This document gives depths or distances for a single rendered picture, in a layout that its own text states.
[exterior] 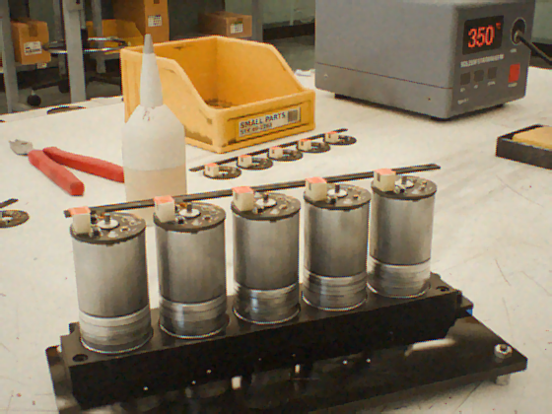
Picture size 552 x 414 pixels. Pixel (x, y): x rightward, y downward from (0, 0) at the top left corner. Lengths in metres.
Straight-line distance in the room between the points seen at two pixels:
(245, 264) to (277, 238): 0.02
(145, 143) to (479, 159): 0.25
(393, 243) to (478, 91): 0.37
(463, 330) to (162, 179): 0.19
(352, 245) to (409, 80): 0.38
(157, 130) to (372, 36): 0.30
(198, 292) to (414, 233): 0.08
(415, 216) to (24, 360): 0.16
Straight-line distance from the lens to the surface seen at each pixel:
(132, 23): 4.90
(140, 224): 0.27
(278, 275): 0.28
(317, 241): 0.29
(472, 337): 0.31
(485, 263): 0.40
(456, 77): 0.63
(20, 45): 4.48
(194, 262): 0.27
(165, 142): 0.42
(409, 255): 0.30
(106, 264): 0.26
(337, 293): 0.29
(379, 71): 0.67
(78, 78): 2.83
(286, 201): 0.28
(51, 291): 0.37
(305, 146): 0.56
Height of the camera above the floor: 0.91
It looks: 21 degrees down
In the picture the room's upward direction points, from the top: straight up
